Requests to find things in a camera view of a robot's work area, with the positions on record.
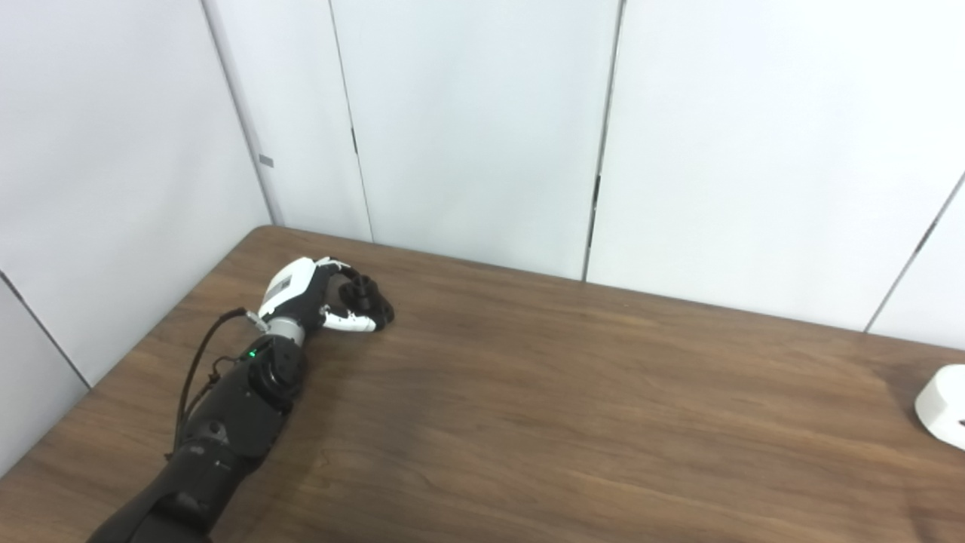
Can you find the black flanged holder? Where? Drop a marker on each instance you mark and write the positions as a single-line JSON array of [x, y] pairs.
[[369, 298]]

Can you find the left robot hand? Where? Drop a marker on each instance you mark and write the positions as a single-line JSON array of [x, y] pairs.
[[290, 290]]

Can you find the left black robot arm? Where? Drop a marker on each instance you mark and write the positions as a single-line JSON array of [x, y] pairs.
[[226, 430]]

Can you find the round white piece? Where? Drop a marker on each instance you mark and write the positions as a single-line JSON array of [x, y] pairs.
[[946, 403]]

